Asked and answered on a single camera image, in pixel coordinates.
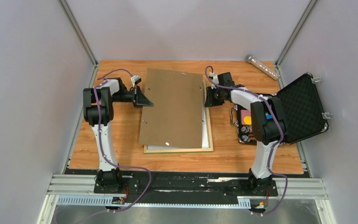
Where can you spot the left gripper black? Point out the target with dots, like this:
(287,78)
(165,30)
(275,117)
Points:
(140,99)

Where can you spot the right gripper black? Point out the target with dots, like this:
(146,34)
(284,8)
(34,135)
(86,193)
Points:
(210,101)

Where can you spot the brown frame backing board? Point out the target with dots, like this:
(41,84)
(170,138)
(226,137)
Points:
(175,119)

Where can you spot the wooden picture frame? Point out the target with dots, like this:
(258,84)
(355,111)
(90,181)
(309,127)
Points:
(210,136)

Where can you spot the autumn forest photo board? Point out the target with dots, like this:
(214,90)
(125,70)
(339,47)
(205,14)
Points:
(205,136)

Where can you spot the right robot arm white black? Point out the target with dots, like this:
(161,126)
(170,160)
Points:
(268,124)

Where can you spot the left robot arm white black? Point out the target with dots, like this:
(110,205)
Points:
(98,111)

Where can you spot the yellow poker chip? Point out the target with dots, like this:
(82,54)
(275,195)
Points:
(247,120)

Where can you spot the silver glitter microphone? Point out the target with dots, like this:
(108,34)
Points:
(262,67)

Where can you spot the black poker chip case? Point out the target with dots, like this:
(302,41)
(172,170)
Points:
(305,115)

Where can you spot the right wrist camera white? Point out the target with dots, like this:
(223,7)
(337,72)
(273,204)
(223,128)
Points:
(214,79)

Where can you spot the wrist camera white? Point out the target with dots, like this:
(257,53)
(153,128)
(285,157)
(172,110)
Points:
(214,79)
(135,80)

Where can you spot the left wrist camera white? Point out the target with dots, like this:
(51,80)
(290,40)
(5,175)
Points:
(135,80)

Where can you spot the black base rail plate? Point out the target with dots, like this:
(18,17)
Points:
(183,187)

